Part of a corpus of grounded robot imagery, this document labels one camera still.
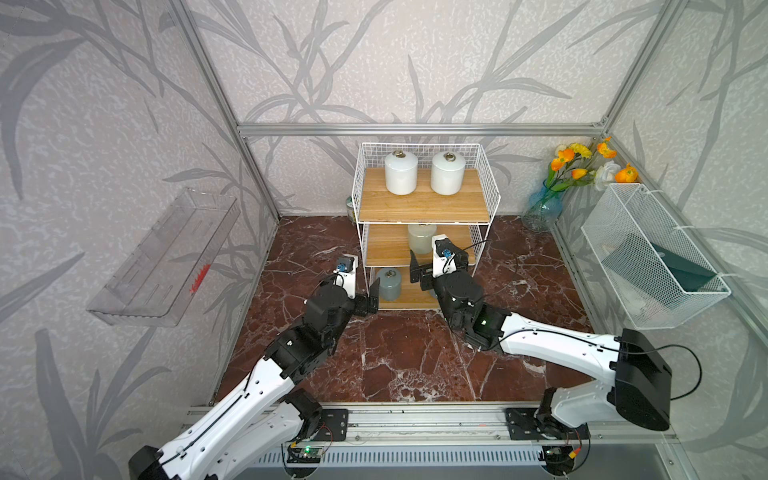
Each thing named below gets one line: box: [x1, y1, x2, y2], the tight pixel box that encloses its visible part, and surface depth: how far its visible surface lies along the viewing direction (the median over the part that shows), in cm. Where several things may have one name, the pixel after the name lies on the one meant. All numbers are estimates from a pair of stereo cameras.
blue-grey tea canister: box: [378, 267, 402, 302], surface depth 95 cm
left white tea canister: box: [384, 150, 419, 196], surface depth 67 cm
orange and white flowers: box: [547, 136, 639, 191], surface depth 93 cm
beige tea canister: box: [408, 224, 437, 255], surface depth 75 cm
